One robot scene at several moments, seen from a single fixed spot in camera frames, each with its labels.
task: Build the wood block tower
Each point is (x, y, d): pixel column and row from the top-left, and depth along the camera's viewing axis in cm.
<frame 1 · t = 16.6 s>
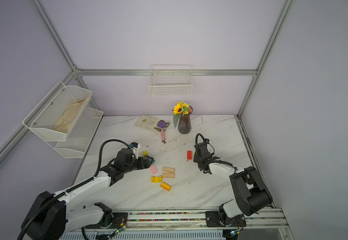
left hand: (147, 160, 85), fingers open
right hand: (198, 153, 94), fingers open
purple glass vase: (184, 124, 104), point 11 cm above the table
yellow sunflower bouquet: (181, 108, 90), point 28 cm above the table
pink rectangular block: (153, 168, 92), point 2 cm above the table
red rectangular block: (189, 155, 100), on the table
natural wood block upper: (168, 169, 93), on the table
natural wood block lower: (169, 175, 90), on the table
yellow arch block: (156, 179, 88), on the table
orange cylinder block: (165, 186, 86), on the table

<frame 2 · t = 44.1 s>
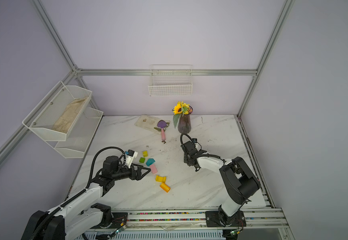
left hand: (145, 169, 81), fingers open
right hand: (191, 156, 94), fingers open
yellow arch block: (160, 179, 88), point 2 cm above the table
green cube block: (142, 159, 97), on the table
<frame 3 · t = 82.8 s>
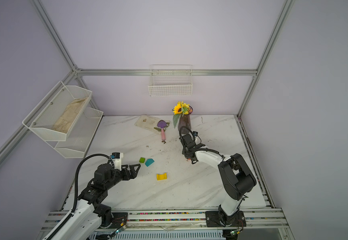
left hand: (133, 166, 80), fingers open
right hand: (188, 148, 94), fingers open
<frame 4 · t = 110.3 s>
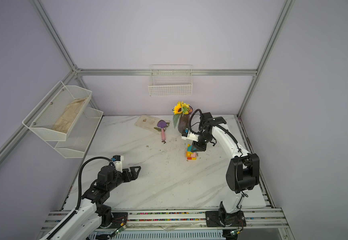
left hand: (133, 169, 83), fingers open
right hand: (193, 145, 85), fingers open
